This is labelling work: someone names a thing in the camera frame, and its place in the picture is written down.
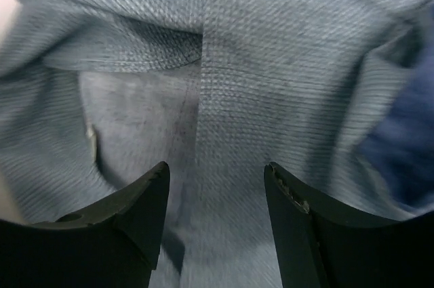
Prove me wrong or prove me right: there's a blue patterned pillowcase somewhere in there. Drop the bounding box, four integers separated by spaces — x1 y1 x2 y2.
1 0 433 287

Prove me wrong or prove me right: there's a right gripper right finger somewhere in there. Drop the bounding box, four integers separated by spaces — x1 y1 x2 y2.
264 163 433 288

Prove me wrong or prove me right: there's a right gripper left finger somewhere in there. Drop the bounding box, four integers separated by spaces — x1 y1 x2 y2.
1 162 170 287

